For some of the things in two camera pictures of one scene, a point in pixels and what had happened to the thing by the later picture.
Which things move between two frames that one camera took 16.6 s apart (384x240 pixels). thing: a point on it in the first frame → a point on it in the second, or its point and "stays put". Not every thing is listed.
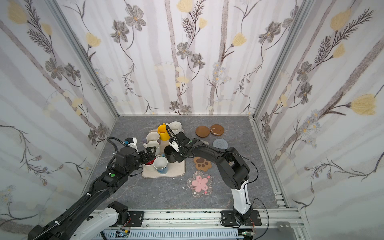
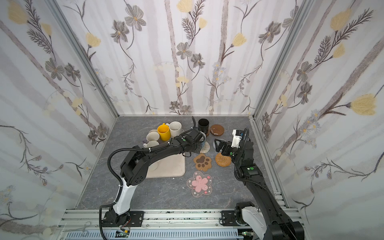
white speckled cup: (176, 127) stays put
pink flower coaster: (200, 184) stays put
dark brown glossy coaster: (217, 129) stays put
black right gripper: (181, 148) → (225, 148)
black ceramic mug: (170, 154) → (203, 125)
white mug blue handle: (160, 163) → (201, 139)
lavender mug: (152, 136) stays put
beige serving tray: (174, 169) stays put
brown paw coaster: (201, 163) stays put
